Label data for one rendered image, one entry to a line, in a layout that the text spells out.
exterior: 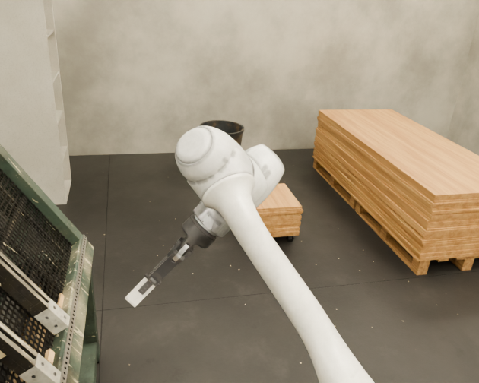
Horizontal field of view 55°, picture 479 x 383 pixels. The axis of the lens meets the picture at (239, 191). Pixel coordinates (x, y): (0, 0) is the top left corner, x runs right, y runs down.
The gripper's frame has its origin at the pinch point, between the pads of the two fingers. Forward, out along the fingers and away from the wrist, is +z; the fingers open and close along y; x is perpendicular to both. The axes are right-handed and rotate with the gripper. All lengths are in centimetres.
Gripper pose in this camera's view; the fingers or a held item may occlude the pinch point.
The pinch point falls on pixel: (141, 290)
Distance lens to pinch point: 105.5
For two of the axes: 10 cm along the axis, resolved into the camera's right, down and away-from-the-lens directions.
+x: 7.2, 6.9, 0.7
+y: 0.0, 1.0, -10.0
